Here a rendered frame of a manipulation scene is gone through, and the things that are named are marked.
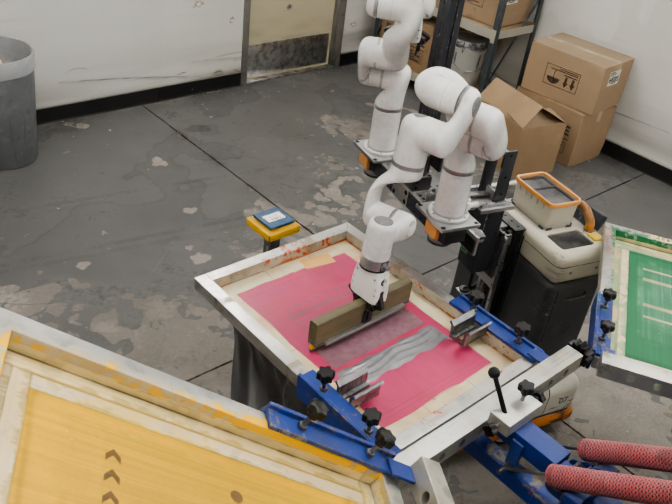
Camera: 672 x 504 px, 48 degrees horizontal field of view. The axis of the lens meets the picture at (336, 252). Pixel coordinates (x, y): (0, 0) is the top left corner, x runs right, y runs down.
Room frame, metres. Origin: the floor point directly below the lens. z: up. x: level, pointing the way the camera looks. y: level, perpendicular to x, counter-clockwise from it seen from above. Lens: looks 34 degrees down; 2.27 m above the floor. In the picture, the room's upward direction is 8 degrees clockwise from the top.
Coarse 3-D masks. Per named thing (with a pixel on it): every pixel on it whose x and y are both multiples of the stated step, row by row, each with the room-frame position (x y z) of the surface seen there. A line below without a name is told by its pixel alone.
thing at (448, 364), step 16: (336, 256) 1.94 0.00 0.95; (304, 272) 1.83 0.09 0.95; (320, 272) 1.85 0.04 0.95; (336, 272) 1.86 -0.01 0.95; (352, 272) 1.87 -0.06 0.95; (320, 288) 1.77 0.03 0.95; (384, 320) 1.66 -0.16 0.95; (400, 320) 1.67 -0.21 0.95; (416, 320) 1.68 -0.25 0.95; (432, 320) 1.69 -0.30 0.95; (384, 336) 1.59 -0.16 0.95; (400, 336) 1.60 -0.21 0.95; (448, 336) 1.63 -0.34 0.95; (432, 352) 1.55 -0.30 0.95; (448, 352) 1.56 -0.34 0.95; (464, 352) 1.57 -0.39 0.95; (416, 368) 1.48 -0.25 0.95; (432, 368) 1.49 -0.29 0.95; (448, 368) 1.50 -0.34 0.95; (464, 368) 1.51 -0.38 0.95; (480, 368) 1.52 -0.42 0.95; (432, 384) 1.43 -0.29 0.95; (448, 384) 1.44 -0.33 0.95
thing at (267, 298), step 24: (264, 288) 1.73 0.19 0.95; (288, 288) 1.74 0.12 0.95; (312, 288) 1.76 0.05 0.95; (264, 312) 1.62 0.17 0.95; (288, 336) 1.53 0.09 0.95; (360, 336) 1.58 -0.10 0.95; (312, 360) 1.45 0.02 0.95; (336, 360) 1.47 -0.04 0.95; (360, 360) 1.48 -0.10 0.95; (384, 384) 1.40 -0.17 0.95; (408, 384) 1.41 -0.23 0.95; (384, 408) 1.32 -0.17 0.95; (408, 408) 1.33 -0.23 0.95
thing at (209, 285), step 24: (312, 240) 1.96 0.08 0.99; (336, 240) 2.02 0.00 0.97; (360, 240) 2.00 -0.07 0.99; (240, 264) 1.78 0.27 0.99; (264, 264) 1.81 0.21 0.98; (216, 288) 1.65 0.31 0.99; (432, 288) 1.79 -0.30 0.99; (240, 312) 1.56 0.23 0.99; (456, 312) 1.71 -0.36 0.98; (264, 336) 1.48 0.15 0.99; (288, 360) 1.40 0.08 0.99; (480, 384) 1.41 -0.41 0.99; (504, 384) 1.43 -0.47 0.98; (456, 408) 1.32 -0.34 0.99; (408, 432) 1.22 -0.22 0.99
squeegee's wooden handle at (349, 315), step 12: (396, 288) 1.68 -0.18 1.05; (408, 288) 1.72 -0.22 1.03; (360, 300) 1.60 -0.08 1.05; (396, 300) 1.69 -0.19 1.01; (408, 300) 1.73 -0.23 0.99; (336, 312) 1.54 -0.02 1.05; (348, 312) 1.55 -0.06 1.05; (360, 312) 1.59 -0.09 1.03; (312, 324) 1.49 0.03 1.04; (324, 324) 1.49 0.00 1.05; (336, 324) 1.52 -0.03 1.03; (348, 324) 1.56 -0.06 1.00; (312, 336) 1.48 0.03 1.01; (324, 336) 1.50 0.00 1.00
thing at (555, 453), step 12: (516, 432) 1.22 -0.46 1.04; (528, 432) 1.22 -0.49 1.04; (540, 432) 1.23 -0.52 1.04; (528, 444) 1.19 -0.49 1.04; (540, 444) 1.19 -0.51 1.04; (552, 444) 1.19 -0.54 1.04; (528, 456) 1.18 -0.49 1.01; (540, 456) 1.16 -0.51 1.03; (552, 456) 1.16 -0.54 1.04; (564, 456) 1.16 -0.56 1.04; (540, 468) 1.16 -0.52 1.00
